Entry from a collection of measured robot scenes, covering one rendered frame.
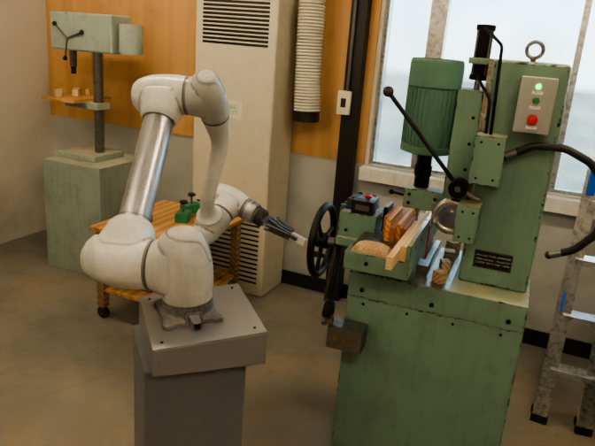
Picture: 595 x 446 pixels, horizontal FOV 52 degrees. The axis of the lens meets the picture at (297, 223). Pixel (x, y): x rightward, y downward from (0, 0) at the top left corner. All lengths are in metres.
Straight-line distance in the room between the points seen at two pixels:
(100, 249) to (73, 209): 2.13
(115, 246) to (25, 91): 2.93
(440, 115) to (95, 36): 2.41
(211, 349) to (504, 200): 1.01
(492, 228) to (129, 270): 1.14
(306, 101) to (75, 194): 1.53
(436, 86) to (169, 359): 1.17
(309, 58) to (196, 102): 1.45
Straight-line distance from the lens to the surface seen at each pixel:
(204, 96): 2.07
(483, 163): 1.92
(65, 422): 2.71
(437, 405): 2.19
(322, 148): 3.62
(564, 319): 2.80
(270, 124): 3.43
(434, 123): 2.03
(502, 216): 2.03
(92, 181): 3.84
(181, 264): 1.76
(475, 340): 2.06
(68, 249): 4.11
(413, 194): 2.13
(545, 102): 1.91
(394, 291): 2.04
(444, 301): 2.02
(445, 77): 2.02
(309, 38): 3.43
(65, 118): 4.76
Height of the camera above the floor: 1.54
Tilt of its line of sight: 17 degrees down
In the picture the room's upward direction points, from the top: 4 degrees clockwise
